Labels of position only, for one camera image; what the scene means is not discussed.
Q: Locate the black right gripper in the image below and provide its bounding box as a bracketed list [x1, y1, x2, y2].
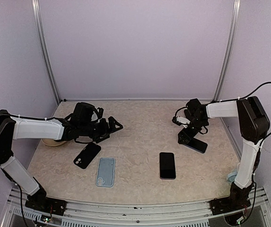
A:
[178, 117, 207, 143]

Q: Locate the light blue phone case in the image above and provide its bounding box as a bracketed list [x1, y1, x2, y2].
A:
[96, 157, 116, 188]

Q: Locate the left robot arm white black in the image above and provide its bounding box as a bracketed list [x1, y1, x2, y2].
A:
[0, 102, 123, 210]

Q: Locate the aluminium frame post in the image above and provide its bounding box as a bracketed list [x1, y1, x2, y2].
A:
[32, 0, 61, 105]
[212, 0, 241, 101]

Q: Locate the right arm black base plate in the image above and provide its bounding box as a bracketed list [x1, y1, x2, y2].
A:
[209, 197, 251, 215]

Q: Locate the black phone case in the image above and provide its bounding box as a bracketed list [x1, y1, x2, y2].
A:
[73, 143, 102, 169]

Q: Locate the beige saucer plate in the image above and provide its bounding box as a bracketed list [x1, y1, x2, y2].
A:
[42, 139, 66, 147]

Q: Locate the aluminium front rail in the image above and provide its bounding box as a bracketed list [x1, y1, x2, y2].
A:
[1, 188, 271, 227]

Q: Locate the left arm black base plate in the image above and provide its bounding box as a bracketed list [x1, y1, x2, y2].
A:
[25, 197, 67, 216]

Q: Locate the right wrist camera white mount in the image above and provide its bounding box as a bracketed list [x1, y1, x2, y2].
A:
[172, 116, 190, 126]

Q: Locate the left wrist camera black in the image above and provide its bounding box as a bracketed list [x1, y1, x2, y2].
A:
[92, 107, 104, 122]

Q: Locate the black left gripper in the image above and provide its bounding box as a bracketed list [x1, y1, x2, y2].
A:
[80, 116, 123, 143]

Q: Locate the left aluminium frame post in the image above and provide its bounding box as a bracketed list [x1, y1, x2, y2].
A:
[32, 0, 61, 105]

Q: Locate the right aluminium frame post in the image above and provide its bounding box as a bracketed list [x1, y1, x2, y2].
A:
[212, 0, 241, 101]

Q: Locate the dark blue phone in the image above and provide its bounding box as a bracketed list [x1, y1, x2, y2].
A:
[185, 138, 208, 154]

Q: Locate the black phone centre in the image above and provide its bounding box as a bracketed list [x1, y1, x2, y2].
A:
[160, 152, 176, 180]

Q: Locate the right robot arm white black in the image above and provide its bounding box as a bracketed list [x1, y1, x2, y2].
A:
[172, 96, 270, 210]

